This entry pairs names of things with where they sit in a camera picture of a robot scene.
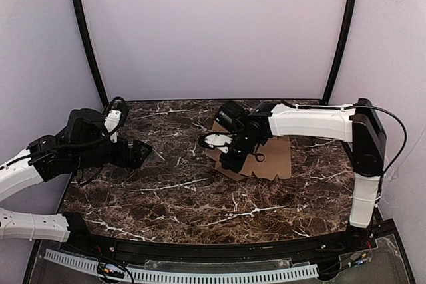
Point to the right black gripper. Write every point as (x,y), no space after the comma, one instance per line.
(231,156)

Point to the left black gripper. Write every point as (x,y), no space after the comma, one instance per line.
(124,152)

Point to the brown cardboard paper box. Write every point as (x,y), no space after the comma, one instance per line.
(271,160)

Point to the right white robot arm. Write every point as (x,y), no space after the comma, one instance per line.
(357,124)

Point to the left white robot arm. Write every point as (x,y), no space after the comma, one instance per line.
(90,139)

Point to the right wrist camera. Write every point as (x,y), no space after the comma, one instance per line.
(214,141)

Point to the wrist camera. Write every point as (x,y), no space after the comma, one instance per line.
(214,141)
(116,114)

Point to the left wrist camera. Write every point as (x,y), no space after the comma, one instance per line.
(116,114)

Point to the black front rail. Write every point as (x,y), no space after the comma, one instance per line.
(323,249)

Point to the white slotted cable duct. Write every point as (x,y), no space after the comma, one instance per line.
(140,275)

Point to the right black frame post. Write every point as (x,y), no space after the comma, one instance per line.
(339,51)

